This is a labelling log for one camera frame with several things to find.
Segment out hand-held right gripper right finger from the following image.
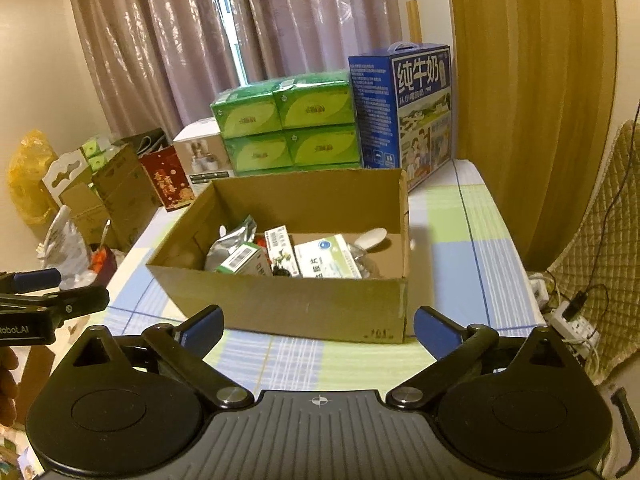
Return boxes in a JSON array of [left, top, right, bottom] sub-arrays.
[[386, 306, 567, 409]]

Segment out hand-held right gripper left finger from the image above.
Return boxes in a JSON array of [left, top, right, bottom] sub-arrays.
[[72, 305, 254, 409]]

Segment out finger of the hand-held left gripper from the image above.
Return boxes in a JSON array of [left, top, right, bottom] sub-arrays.
[[0, 267, 62, 294], [0, 287, 110, 329]]

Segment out green and white medicine box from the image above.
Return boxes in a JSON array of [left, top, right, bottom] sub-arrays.
[[217, 242, 274, 276]]

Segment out silver foil bag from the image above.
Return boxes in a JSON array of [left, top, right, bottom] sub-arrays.
[[205, 217, 259, 274]]

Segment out brown cardboard box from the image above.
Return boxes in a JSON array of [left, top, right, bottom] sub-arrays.
[[145, 167, 412, 345]]

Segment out white ointment box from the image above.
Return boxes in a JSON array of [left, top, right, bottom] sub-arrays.
[[264, 227, 301, 277]]

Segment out white plastic spoon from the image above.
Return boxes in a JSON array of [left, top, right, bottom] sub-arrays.
[[357, 228, 389, 251]]

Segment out white and blue medicine box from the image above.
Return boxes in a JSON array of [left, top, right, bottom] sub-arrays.
[[294, 234, 364, 280]]

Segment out checked cloth desktop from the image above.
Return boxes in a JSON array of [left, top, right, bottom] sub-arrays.
[[105, 157, 549, 411]]

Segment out person's left hand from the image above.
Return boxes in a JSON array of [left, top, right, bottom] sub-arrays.
[[0, 347, 20, 422]]

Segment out crumpled silver plastic bag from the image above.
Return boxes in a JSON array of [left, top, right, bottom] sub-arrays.
[[39, 205, 94, 282]]

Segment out brown cardboard carton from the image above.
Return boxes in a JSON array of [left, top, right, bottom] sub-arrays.
[[92, 144, 164, 252], [60, 182, 119, 249]]

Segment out yellow plastic bag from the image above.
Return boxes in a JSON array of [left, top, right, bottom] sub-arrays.
[[7, 130, 59, 227]]

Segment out white carved chair back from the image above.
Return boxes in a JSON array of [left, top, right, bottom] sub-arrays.
[[41, 150, 94, 209]]

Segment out colourful leaflets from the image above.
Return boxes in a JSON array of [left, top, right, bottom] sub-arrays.
[[0, 435, 47, 480]]

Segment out white power strip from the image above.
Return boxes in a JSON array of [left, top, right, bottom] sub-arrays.
[[550, 300, 601, 359]]

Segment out small green tissue packs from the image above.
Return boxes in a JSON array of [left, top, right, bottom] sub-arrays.
[[81, 135, 121, 171]]

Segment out red greeting card box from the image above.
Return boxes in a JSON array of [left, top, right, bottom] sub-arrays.
[[139, 149, 196, 211]]

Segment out white product box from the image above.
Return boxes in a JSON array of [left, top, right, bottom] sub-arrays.
[[172, 117, 236, 196]]

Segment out black paper bag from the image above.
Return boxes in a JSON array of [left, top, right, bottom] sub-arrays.
[[132, 130, 174, 156]]

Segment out green tissue pack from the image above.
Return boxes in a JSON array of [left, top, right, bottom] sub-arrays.
[[223, 132, 295, 177], [210, 85, 281, 139], [272, 71, 357, 129], [286, 124, 362, 169]]

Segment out quilted chair cushion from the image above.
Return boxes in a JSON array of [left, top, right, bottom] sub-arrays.
[[547, 120, 640, 387]]

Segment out blue milk carton box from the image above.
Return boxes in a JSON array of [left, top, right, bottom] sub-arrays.
[[348, 42, 454, 194]]

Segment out golden curtain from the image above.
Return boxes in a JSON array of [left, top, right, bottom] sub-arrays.
[[445, 0, 617, 272]]

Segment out pink curtain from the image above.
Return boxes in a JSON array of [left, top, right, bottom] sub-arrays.
[[240, 0, 407, 87], [65, 0, 247, 142]]

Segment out wooden pole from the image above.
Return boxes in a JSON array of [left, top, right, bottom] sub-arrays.
[[406, 2, 424, 47]]

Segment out white wall charger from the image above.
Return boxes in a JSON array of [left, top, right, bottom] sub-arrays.
[[527, 271, 551, 309]]

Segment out black cable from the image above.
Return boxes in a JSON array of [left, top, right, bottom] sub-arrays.
[[570, 100, 640, 312]]

